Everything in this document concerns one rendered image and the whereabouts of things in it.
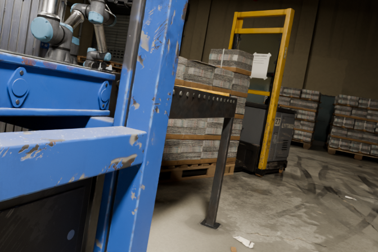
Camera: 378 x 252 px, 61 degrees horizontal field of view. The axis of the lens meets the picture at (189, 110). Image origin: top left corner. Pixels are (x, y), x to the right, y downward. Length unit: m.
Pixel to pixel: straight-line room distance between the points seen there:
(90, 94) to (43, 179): 0.30
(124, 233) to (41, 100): 0.28
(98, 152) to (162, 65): 0.20
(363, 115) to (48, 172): 7.25
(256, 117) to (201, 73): 1.21
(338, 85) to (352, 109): 1.82
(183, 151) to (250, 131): 1.25
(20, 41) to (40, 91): 1.62
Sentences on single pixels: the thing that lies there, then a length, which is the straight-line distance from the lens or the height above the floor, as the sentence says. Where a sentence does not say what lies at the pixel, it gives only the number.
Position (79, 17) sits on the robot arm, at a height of 1.22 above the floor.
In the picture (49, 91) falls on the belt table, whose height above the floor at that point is 0.74.
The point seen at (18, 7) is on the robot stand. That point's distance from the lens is 2.23.
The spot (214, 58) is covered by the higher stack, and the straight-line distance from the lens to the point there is 3.43.
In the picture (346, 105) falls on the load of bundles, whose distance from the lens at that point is 7.45.
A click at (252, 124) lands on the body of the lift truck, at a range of 3.85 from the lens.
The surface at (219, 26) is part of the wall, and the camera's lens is 9.88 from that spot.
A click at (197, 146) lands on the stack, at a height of 0.31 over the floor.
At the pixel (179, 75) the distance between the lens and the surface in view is 2.63.
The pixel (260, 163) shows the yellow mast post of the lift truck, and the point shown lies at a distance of 3.63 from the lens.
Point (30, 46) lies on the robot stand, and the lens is 2.18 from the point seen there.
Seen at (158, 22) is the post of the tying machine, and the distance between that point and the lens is 0.60.
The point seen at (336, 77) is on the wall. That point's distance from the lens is 9.18.
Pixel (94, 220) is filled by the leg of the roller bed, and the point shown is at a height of 0.42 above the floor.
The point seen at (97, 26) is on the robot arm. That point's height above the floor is 1.19.
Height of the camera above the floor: 0.78
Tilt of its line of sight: 3 degrees down
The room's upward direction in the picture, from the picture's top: 10 degrees clockwise
